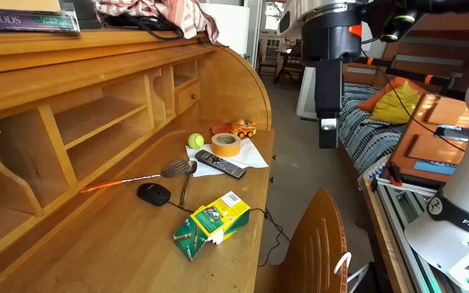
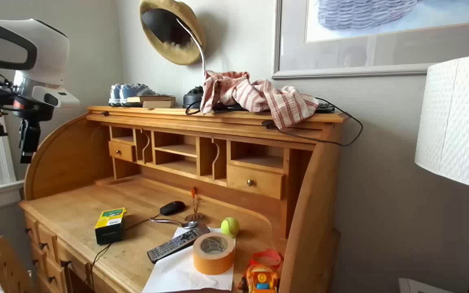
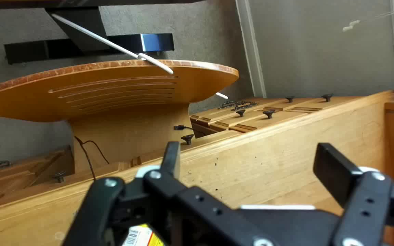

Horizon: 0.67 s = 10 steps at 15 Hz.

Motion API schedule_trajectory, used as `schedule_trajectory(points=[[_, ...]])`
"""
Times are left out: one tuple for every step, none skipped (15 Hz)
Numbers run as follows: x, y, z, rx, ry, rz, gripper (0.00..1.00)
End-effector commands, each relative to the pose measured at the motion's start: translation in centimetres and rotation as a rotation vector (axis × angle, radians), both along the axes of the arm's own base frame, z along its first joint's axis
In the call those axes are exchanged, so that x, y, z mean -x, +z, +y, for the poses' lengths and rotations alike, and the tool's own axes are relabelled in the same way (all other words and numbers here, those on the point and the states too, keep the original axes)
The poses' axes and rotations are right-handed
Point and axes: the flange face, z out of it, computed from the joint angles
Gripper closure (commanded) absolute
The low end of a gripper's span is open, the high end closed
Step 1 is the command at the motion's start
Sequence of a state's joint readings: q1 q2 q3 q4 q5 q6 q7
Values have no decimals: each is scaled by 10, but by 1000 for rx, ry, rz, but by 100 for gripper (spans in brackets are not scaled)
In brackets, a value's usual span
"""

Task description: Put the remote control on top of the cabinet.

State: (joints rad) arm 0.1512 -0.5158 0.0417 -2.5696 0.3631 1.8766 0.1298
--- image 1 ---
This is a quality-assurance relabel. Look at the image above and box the silver remote control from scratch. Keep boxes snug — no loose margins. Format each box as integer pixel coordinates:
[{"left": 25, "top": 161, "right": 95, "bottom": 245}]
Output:
[{"left": 193, "top": 149, "right": 247, "bottom": 180}]

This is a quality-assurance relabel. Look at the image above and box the wooden roll-top desk cabinet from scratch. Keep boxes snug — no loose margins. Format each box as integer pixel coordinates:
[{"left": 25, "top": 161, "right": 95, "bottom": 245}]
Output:
[{"left": 0, "top": 29, "right": 276, "bottom": 293}]

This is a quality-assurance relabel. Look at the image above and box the orange tape roll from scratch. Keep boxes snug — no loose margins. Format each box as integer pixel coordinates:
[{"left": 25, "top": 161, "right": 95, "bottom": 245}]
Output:
[{"left": 209, "top": 132, "right": 242, "bottom": 159}]

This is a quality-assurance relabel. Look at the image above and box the orange toy car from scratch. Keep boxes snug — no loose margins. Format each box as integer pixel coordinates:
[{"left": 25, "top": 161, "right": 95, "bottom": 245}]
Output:
[{"left": 209, "top": 119, "right": 258, "bottom": 140}]

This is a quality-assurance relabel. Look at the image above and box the white paper sheet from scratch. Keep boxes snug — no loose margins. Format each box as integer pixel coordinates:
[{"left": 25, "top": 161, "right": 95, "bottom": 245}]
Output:
[{"left": 183, "top": 136, "right": 270, "bottom": 179}]

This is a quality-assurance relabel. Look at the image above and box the yellow-green tennis ball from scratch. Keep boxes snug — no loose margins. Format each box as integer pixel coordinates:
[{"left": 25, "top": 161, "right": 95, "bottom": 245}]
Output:
[{"left": 185, "top": 132, "right": 205, "bottom": 151}]

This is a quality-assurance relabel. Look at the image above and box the small wooden drawer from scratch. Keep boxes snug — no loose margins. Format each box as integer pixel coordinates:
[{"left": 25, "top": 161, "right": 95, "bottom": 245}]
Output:
[{"left": 174, "top": 79, "right": 201, "bottom": 114}]

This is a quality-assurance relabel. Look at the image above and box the yellow and green box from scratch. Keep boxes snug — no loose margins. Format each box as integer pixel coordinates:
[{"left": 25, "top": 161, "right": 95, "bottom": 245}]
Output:
[{"left": 170, "top": 190, "right": 250, "bottom": 262}]

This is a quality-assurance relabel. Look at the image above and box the black computer mouse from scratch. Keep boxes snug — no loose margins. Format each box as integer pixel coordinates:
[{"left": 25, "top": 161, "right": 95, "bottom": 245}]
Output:
[{"left": 134, "top": 182, "right": 172, "bottom": 208}]

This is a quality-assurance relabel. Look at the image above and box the black column stand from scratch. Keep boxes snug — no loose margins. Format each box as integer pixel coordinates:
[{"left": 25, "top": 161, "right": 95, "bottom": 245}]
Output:
[{"left": 299, "top": 0, "right": 362, "bottom": 149}]

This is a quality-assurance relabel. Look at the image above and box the striped blue bed blanket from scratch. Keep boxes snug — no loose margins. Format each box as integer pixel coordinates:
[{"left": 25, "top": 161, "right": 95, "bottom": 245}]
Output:
[{"left": 336, "top": 79, "right": 410, "bottom": 175}]

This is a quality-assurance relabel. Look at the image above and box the red and white striped cloth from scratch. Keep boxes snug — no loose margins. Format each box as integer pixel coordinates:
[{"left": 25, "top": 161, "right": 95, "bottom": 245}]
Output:
[{"left": 94, "top": 0, "right": 219, "bottom": 44}]

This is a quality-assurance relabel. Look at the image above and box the orange cushion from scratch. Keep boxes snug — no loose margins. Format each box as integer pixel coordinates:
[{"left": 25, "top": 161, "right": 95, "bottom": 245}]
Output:
[{"left": 356, "top": 76, "right": 410, "bottom": 112}]

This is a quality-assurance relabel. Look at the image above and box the yellow cushion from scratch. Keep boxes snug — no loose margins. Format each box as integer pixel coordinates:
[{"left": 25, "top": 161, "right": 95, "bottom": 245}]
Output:
[{"left": 369, "top": 79, "right": 423, "bottom": 125}]

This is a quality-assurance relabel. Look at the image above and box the orange storage bin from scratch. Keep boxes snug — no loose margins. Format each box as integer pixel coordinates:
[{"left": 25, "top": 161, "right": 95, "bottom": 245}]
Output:
[{"left": 387, "top": 92, "right": 469, "bottom": 189}]

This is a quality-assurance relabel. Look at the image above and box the black tripod with orange clamps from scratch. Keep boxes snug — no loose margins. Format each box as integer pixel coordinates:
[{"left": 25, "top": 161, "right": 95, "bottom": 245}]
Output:
[{"left": 362, "top": 53, "right": 463, "bottom": 91}]

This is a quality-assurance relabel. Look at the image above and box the dark book with title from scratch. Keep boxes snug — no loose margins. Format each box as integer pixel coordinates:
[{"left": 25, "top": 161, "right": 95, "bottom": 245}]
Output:
[{"left": 0, "top": 6, "right": 81, "bottom": 35}]

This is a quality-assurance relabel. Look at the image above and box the tan flat book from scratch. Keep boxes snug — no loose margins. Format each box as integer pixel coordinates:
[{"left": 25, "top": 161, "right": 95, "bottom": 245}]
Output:
[{"left": 0, "top": 0, "right": 61, "bottom": 13}]

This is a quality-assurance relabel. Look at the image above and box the black mouse cable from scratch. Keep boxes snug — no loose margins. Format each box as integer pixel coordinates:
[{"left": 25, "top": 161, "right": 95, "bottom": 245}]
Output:
[{"left": 167, "top": 200, "right": 291, "bottom": 267}]

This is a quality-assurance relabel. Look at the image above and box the orange-handled fly swatter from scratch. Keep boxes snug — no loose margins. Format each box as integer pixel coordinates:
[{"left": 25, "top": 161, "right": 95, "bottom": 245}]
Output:
[{"left": 77, "top": 158, "right": 191, "bottom": 195}]

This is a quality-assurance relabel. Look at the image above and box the thin black cable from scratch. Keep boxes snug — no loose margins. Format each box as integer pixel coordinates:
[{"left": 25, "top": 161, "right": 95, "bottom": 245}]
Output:
[{"left": 102, "top": 13, "right": 183, "bottom": 42}]

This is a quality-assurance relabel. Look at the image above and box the white strap on chair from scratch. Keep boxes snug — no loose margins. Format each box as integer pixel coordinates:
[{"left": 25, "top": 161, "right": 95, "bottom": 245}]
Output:
[{"left": 332, "top": 250, "right": 354, "bottom": 276}]

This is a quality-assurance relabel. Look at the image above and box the aluminium frame robot table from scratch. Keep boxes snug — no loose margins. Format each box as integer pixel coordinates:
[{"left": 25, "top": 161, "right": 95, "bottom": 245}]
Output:
[{"left": 361, "top": 172, "right": 463, "bottom": 293}]

